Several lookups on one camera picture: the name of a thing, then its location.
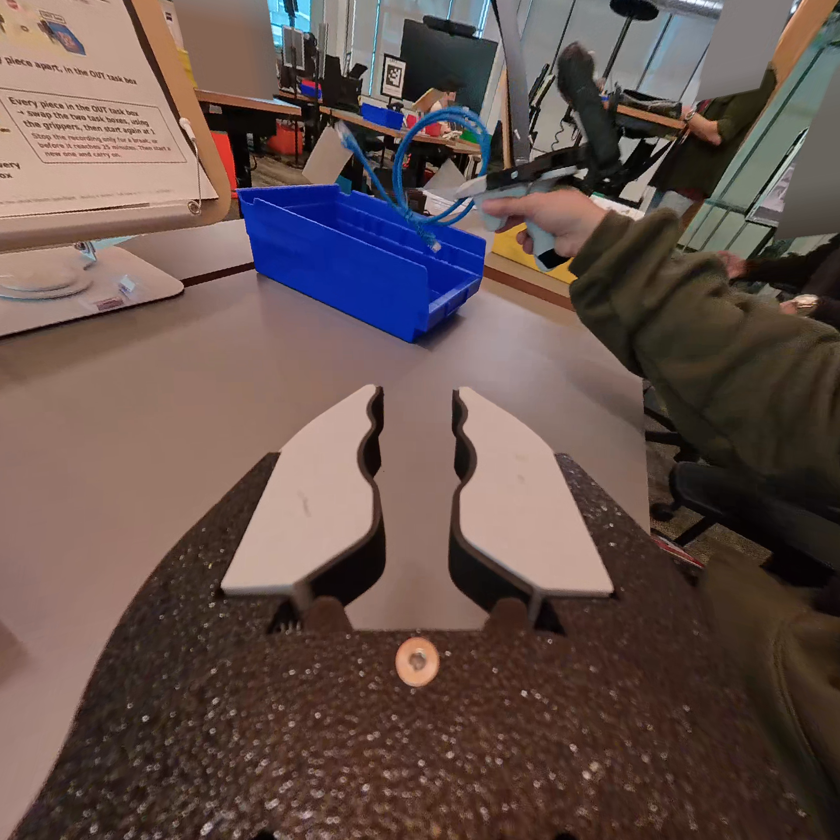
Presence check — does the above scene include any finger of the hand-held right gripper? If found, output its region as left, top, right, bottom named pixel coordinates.
left=453, top=167, right=526, bottom=199

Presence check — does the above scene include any wooden top desk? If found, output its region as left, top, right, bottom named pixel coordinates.
left=197, top=88, right=487, bottom=158

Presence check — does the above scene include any grey card panel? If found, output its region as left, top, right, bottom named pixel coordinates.
left=301, top=123, right=363, bottom=190
left=420, top=159, right=475, bottom=198

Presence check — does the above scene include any black office chair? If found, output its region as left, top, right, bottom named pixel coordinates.
left=646, top=387, right=840, bottom=578

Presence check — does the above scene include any person's right hand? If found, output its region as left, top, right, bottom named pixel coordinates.
left=482, top=189, right=608, bottom=258

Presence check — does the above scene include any wooden standing desk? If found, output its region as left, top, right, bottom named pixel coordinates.
left=604, top=88, right=690, bottom=198

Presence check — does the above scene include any blue network cable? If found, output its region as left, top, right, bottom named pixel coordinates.
left=335, top=106, right=493, bottom=253

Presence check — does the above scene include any grey display board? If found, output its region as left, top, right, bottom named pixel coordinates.
left=489, top=0, right=534, bottom=168

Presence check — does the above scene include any black bag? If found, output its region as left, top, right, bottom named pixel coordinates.
left=617, top=91, right=685, bottom=120

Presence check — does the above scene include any yellow plastic bin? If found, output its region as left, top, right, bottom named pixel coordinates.
left=491, top=222, right=546, bottom=265

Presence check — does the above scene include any blue divided plastic bin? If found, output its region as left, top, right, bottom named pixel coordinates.
left=236, top=184, right=488, bottom=343

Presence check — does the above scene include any instruction sheet board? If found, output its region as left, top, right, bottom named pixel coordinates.
left=0, top=0, right=232, bottom=253

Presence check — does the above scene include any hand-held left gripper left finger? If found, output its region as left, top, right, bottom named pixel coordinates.
left=220, top=384, right=388, bottom=611

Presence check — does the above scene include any black monitor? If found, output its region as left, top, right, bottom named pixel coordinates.
left=399, top=18, right=501, bottom=118

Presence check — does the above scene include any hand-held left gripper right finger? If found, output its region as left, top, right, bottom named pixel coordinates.
left=448, top=386, right=616, bottom=623

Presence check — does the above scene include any person's right forearm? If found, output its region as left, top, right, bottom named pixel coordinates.
left=570, top=209, right=840, bottom=500

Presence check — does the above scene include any white board stand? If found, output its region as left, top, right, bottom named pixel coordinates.
left=0, top=239, right=186, bottom=339

